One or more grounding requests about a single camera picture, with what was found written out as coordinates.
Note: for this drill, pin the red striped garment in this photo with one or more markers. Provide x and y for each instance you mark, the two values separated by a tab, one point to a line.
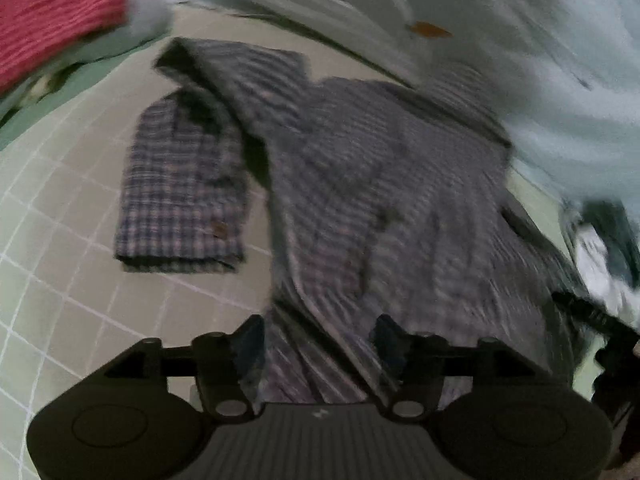
33	31

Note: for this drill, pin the dark plaid button shirt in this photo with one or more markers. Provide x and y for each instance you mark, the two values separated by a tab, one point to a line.
382	200

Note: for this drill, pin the green grid bed sheet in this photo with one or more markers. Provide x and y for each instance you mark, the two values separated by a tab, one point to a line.
67	305

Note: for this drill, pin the white garment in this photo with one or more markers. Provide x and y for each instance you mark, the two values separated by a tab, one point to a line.
591	260

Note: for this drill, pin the light blue carrot-print quilt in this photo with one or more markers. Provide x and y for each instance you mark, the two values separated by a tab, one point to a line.
567	72

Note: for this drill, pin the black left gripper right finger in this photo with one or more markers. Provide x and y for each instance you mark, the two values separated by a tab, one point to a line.
419	365

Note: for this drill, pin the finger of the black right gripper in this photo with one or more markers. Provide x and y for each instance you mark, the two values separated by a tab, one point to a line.
592	314

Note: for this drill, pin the dark teal garment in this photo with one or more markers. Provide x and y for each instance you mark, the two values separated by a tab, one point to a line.
616	233

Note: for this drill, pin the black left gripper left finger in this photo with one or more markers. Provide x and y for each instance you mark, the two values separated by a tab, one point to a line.
218	362

